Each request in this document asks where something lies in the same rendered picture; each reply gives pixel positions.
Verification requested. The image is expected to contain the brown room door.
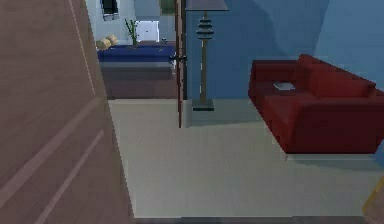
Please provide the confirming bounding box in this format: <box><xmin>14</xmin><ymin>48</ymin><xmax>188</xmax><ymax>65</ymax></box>
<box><xmin>174</xmin><ymin>0</ymin><xmax>188</xmax><ymax>129</ymax></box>

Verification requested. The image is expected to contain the dark framed wall picture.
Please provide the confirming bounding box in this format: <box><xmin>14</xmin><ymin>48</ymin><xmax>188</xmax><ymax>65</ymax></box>
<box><xmin>101</xmin><ymin>0</ymin><xmax>120</xmax><ymax>16</ymax></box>

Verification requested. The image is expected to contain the green house plant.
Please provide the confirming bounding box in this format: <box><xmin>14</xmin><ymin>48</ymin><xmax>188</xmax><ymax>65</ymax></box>
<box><xmin>124</xmin><ymin>18</ymin><xmax>140</xmax><ymax>50</ymax></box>

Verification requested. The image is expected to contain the grey floor lamp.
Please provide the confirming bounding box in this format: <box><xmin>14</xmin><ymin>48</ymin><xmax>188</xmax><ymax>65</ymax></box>
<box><xmin>185</xmin><ymin>0</ymin><xmax>230</xmax><ymax>112</ymax></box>

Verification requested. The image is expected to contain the brown wooden cabinet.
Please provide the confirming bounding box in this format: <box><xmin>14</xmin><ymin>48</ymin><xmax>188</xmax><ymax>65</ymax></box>
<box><xmin>0</xmin><ymin>0</ymin><xmax>135</xmax><ymax>224</ymax></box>

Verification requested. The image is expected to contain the black door handle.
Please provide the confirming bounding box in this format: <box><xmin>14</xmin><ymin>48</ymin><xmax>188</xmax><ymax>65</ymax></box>
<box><xmin>169</xmin><ymin>54</ymin><xmax>188</xmax><ymax>64</ymax></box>

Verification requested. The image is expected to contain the white book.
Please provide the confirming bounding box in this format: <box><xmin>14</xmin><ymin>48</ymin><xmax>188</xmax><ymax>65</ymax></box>
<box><xmin>273</xmin><ymin>82</ymin><xmax>296</xmax><ymax>91</ymax></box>

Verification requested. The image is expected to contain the red sofa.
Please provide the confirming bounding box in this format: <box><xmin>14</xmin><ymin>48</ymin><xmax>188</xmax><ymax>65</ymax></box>
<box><xmin>247</xmin><ymin>53</ymin><xmax>384</xmax><ymax>155</ymax></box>

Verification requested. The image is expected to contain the blue bed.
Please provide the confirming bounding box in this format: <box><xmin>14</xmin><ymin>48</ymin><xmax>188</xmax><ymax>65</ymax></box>
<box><xmin>97</xmin><ymin>44</ymin><xmax>177</xmax><ymax>72</ymax></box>

